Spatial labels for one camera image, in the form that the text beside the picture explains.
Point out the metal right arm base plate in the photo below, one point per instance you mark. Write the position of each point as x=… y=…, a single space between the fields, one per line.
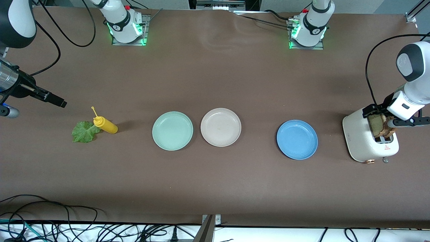
x=146 y=33

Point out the yellow mustard squeeze bottle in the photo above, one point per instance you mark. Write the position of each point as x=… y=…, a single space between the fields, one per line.
x=107 y=126

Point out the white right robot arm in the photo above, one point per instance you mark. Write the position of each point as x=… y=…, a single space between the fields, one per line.
x=22 y=16

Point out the green lettuce leaf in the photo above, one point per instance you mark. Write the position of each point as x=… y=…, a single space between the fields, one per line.
x=84 y=132

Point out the green plate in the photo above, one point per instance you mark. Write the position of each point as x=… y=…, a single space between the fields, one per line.
x=172 y=131

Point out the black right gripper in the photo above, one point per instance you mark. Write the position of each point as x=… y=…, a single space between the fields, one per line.
x=23 y=86

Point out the black power plug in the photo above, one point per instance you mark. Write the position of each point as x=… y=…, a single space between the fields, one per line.
x=174 y=236

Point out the beige plate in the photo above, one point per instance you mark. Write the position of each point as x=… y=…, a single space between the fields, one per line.
x=220 y=127

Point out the light-crumb bread slice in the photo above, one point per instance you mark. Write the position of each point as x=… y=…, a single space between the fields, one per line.
x=375 y=124

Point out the black and silver equipment rack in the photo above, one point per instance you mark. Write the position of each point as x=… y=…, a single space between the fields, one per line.
x=220 y=4

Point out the dark-crumb bread slice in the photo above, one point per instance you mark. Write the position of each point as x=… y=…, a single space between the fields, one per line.
x=389 y=132

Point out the metal table edge bracket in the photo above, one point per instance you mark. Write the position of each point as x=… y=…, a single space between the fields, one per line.
x=206 y=232

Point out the blue plate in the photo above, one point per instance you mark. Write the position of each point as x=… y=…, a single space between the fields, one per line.
x=297 y=139

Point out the aluminium corner frame profile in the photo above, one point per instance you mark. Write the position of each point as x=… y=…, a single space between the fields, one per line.
x=410 y=16

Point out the white two-slot toaster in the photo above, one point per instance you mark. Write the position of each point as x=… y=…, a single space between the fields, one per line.
x=359 y=134

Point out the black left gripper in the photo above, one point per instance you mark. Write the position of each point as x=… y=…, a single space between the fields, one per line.
x=387 y=101

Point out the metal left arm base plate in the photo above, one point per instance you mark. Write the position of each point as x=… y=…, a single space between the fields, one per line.
x=319 y=47

